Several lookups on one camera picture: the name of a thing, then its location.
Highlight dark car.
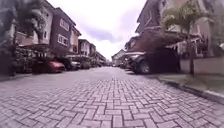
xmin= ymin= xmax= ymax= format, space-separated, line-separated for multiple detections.
xmin=118 ymin=54 xmax=135 ymax=70

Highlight row of houses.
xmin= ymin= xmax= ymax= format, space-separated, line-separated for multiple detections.
xmin=78 ymin=38 xmax=108 ymax=68

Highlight grey brick paved road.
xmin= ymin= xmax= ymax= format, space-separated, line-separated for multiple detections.
xmin=0 ymin=66 xmax=224 ymax=128

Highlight parked cars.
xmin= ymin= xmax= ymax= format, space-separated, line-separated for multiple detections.
xmin=63 ymin=56 xmax=93 ymax=71

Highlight dark suv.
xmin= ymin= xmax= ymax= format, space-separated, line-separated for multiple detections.
xmin=128 ymin=49 xmax=181 ymax=75

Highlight red car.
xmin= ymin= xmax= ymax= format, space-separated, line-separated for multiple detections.
xmin=32 ymin=60 xmax=67 ymax=74

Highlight building with carport roof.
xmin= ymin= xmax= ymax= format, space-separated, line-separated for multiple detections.
xmin=123 ymin=0 xmax=224 ymax=58

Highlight dark purple building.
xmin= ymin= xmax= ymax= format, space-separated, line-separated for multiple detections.
xmin=49 ymin=7 xmax=83 ymax=60

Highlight pale building with balcony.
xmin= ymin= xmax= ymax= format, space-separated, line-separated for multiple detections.
xmin=13 ymin=0 xmax=56 ymax=56

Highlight grey kerb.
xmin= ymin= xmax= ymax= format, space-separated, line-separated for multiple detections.
xmin=156 ymin=76 xmax=224 ymax=106

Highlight palm tree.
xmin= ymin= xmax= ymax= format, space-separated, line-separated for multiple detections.
xmin=161 ymin=0 xmax=215 ymax=76

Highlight grey pavement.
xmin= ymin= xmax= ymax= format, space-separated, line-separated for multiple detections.
xmin=159 ymin=73 xmax=224 ymax=98

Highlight trees and bushes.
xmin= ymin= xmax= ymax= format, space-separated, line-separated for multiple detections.
xmin=0 ymin=0 xmax=46 ymax=76

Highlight pale low wall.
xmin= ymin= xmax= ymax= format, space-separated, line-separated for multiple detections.
xmin=179 ymin=56 xmax=224 ymax=76

